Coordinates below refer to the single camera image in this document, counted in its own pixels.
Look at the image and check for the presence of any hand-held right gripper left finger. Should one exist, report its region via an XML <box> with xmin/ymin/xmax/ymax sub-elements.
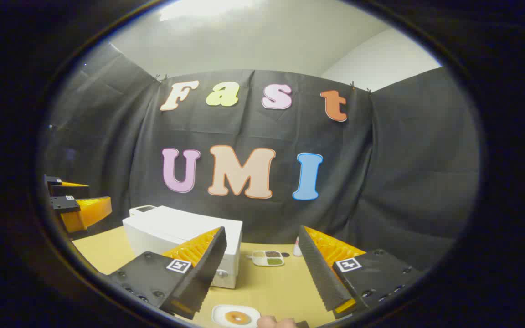
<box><xmin>108</xmin><ymin>226</ymin><xmax>227</xmax><ymax>320</ymax></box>

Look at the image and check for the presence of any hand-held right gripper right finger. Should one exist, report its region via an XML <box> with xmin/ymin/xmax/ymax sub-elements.
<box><xmin>298</xmin><ymin>225</ymin><xmax>422</xmax><ymax>319</ymax></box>

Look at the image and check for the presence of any white square plate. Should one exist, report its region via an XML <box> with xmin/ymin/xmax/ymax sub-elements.
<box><xmin>211</xmin><ymin>304</ymin><xmax>261</xmax><ymax>328</ymax></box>

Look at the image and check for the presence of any white microwave oven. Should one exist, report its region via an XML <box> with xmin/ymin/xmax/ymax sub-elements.
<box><xmin>123</xmin><ymin>206</ymin><xmax>243</xmax><ymax>289</ymax></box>

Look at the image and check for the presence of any brown donut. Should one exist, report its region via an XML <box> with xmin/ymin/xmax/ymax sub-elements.
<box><xmin>225</xmin><ymin>311</ymin><xmax>252</xmax><ymax>325</ymax></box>

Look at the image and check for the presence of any white divided seasoning tray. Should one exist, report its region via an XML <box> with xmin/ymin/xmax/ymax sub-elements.
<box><xmin>251</xmin><ymin>250</ymin><xmax>285</xmax><ymax>267</ymax></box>

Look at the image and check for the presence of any black backdrop cloth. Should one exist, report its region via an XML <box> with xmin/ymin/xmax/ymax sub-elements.
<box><xmin>39</xmin><ymin>41</ymin><xmax>481</xmax><ymax>274</ymax></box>

